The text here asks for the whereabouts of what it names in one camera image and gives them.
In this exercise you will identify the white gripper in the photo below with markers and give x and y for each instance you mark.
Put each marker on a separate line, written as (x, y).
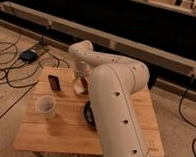
(82, 71)

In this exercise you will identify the black eraser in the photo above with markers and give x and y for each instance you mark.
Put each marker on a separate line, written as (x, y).
(54, 83)

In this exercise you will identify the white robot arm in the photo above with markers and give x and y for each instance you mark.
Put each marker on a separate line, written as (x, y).
(112, 79)

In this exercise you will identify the black round dish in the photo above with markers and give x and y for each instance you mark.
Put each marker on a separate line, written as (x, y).
(88, 115)

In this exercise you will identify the white plastic cup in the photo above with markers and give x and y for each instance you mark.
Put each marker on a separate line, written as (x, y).
(46, 106)

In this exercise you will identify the wooden bamboo table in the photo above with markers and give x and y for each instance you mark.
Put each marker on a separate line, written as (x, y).
(68, 131)

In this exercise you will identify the black power adapter box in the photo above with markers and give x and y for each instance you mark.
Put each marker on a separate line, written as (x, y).
(28, 56)

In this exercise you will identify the long wooden beam frame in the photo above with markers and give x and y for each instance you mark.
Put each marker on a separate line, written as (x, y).
(143, 52)

